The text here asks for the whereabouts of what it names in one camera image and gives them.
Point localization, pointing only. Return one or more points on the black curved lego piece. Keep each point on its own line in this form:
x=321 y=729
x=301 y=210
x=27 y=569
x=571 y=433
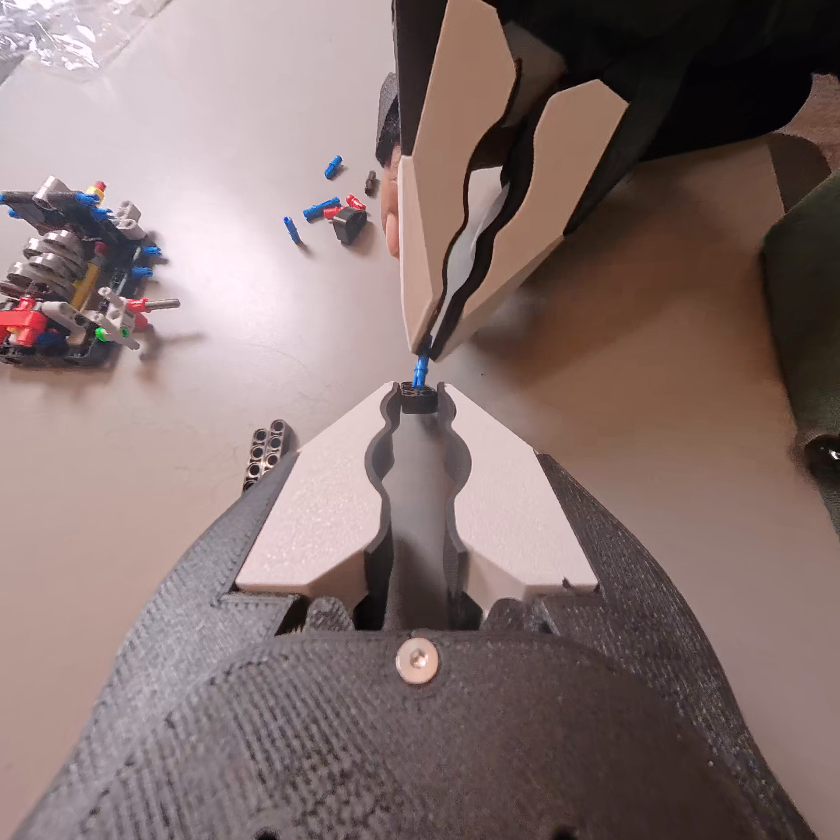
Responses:
x=348 y=225

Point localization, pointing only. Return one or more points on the clear plastic bag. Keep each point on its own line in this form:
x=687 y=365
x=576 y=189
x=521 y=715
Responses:
x=59 y=33

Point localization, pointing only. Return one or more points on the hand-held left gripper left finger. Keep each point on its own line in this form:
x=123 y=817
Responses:
x=315 y=518

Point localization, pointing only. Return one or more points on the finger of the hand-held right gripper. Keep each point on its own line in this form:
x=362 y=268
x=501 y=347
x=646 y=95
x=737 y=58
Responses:
x=564 y=164
x=446 y=131

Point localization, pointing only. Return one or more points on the lego car chassis assembly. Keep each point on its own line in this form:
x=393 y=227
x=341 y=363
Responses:
x=65 y=282

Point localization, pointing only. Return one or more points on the black rounded lego beam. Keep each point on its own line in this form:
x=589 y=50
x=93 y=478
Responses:
x=418 y=399

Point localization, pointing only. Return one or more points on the black double lego beam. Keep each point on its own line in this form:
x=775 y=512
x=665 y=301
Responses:
x=269 y=453

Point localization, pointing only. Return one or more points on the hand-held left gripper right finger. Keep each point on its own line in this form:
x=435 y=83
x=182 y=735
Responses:
x=518 y=525

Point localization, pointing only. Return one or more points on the blue lego pin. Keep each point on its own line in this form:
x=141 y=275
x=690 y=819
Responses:
x=334 y=166
x=292 y=229
x=421 y=367
x=321 y=208

